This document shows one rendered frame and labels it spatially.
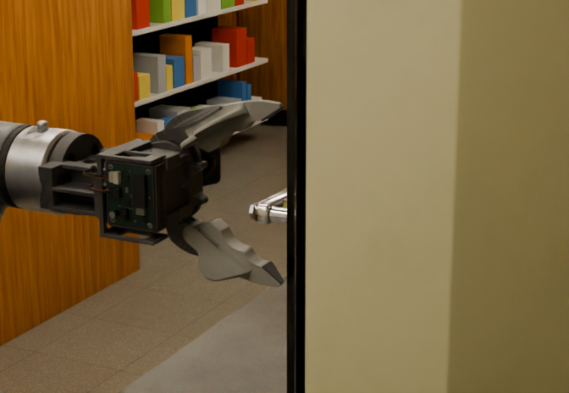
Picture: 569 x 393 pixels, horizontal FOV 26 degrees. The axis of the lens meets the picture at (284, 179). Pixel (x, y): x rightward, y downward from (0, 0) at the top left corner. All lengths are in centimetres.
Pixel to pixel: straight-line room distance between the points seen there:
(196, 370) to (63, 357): 245
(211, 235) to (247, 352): 34
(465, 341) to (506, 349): 3
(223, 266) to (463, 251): 25
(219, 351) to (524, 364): 53
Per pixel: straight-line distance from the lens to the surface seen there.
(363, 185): 85
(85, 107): 406
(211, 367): 132
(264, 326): 143
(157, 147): 104
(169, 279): 435
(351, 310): 89
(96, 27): 408
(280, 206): 96
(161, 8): 540
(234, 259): 103
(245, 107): 99
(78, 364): 370
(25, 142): 108
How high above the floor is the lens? 148
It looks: 15 degrees down
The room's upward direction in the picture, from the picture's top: straight up
